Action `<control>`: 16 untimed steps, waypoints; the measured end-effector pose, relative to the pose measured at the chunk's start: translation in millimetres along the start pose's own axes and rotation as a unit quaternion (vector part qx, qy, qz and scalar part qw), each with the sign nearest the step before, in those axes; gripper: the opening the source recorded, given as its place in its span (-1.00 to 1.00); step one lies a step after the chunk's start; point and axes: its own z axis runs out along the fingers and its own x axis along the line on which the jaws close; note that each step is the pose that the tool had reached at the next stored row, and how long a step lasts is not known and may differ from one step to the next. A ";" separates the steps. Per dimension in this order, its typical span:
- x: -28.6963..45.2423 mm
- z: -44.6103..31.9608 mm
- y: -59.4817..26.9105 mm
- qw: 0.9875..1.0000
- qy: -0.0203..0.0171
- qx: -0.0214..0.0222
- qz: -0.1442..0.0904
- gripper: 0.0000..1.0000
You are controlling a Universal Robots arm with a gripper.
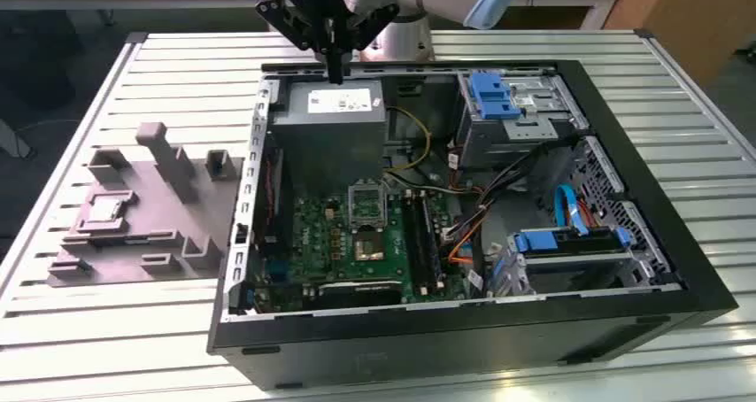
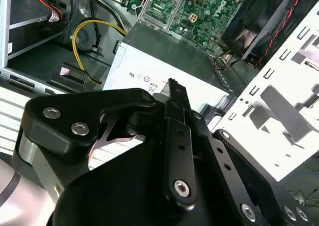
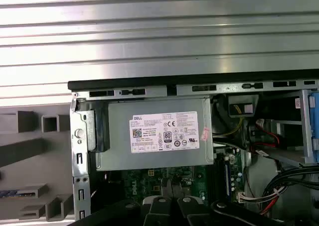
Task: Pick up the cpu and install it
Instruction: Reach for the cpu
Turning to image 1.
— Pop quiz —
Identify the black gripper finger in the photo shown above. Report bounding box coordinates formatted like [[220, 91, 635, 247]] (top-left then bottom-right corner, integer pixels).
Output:
[[253, 0, 339, 84], [336, 4, 400, 86]]

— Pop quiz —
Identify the silver CPU with green rim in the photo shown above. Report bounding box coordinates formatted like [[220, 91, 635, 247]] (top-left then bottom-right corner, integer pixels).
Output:
[[88, 199, 123, 222]]

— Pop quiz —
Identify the CPU socket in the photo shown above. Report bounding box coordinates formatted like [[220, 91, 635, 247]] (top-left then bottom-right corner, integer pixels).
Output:
[[351, 236, 388, 262]]

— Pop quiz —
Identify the blue plastic drive carrier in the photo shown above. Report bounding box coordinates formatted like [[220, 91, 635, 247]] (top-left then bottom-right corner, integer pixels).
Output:
[[468, 71, 523, 120]]

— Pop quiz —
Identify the grey power supply unit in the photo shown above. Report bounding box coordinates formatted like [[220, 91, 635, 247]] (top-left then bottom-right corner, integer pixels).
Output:
[[268, 81, 388, 186]]

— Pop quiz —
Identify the metal drive cage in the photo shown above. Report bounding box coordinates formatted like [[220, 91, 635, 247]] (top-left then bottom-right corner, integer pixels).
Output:
[[455, 70, 591, 169]]

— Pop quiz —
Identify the metal socket cover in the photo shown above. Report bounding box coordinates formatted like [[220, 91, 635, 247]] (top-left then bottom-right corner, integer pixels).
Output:
[[348, 182, 389, 231]]

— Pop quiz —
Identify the black RAM slot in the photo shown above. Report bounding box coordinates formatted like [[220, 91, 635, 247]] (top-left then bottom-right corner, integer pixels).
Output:
[[416, 189, 448, 293], [400, 188, 431, 297]]

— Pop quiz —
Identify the green motherboard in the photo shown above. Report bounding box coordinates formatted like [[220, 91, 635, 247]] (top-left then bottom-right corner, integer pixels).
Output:
[[253, 187, 468, 314]]

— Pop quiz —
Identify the grey parts rack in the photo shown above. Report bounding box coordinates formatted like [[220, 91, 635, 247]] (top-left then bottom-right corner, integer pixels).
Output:
[[45, 121, 247, 288]]

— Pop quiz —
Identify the wooden cabinet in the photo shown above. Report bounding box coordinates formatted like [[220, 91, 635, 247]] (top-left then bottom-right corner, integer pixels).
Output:
[[641, 0, 756, 91]]

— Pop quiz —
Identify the hard disk in blue carrier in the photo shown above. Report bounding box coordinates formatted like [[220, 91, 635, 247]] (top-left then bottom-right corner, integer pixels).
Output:
[[512, 226, 632, 256]]

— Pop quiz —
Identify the black graphics card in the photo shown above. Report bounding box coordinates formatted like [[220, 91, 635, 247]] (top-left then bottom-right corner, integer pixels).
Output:
[[316, 279, 404, 308]]

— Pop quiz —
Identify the metal disk bay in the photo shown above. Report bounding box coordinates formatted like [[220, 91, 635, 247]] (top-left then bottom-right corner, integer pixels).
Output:
[[489, 237, 684, 298]]

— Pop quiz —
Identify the black PC case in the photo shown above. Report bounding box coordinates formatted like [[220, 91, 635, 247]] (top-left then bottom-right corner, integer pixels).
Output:
[[204, 58, 740, 392]]

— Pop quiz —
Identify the yellow wire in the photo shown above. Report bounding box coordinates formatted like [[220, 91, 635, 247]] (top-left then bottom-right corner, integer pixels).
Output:
[[381, 105, 432, 172]]

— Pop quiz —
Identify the red black fan wire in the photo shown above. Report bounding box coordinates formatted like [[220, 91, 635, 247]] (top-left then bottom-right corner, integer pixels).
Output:
[[263, 153, 283, 248]]

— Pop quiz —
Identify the black white wire bundle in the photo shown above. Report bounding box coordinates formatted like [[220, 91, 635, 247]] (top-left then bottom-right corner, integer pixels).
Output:
[[381, 170, 483, 196]]

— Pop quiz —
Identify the black cable bundle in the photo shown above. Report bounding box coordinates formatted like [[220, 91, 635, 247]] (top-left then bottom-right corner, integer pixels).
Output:
[[475, 138, 580, 211]]

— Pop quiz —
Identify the blue flat wire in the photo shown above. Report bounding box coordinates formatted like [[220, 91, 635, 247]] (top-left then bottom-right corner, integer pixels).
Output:
[[553, 183, 593, 238]]

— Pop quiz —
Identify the orange wire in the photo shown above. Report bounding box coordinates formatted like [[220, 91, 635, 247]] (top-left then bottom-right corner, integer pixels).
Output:
[[447, 236, 477, 273]]

